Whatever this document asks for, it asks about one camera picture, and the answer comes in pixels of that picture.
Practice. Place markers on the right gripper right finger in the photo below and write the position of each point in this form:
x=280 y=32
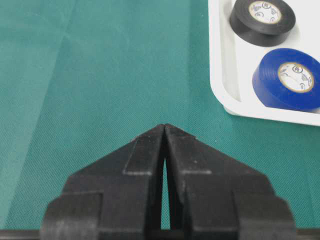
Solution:
x=222 y=198

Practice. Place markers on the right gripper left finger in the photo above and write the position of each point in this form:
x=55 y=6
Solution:
x=118 y=197

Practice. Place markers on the blue tape roll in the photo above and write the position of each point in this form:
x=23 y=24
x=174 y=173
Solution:
x=288 y=79

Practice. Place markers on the black tape roll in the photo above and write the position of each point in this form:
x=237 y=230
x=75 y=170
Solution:
x=264 y=23

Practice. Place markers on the white plastic tray case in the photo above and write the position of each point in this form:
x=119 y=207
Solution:
x=233 y=61

